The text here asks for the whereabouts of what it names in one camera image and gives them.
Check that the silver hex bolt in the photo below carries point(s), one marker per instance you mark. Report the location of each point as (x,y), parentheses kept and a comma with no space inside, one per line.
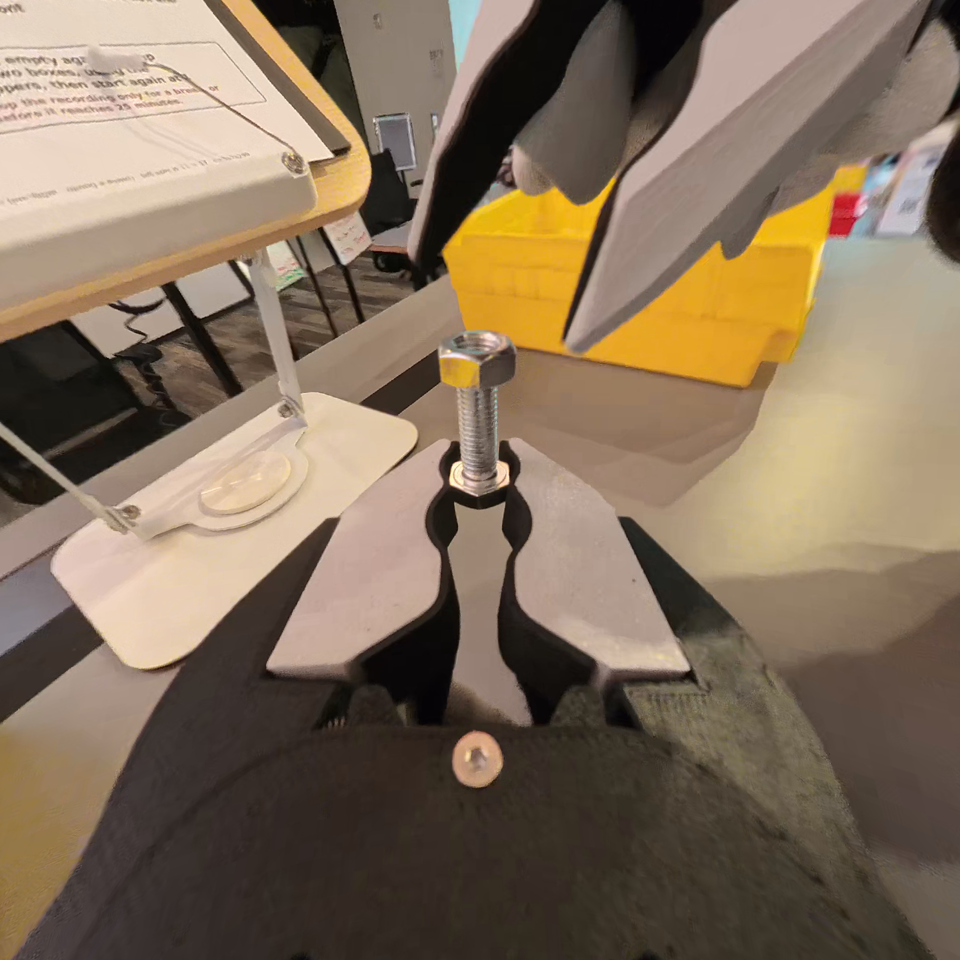
(476,360)

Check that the black backing board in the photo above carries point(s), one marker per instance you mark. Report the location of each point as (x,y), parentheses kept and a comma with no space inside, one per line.
(285,78)

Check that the wooden document stand white base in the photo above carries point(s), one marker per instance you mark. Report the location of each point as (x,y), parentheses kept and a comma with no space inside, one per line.
(195,585)

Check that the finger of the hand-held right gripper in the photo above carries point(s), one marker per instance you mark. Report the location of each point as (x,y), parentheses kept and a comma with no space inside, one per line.
(750,120)
(473,105)

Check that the person's right hand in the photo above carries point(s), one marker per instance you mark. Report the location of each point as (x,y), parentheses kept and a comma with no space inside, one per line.
(578,128)

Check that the yellow plastic bin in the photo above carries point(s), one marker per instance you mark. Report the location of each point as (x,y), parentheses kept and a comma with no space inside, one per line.
(705,308)

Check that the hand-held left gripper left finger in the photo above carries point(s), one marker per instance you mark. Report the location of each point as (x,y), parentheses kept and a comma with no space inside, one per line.
(368,585)

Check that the printed instruction sheet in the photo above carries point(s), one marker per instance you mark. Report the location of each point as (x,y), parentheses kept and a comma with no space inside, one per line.
(90,60)

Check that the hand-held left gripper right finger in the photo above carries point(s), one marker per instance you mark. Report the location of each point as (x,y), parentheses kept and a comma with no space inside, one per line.
(585,585)

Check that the silver hex nut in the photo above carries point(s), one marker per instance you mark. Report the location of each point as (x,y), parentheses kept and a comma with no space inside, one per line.
(482,477)

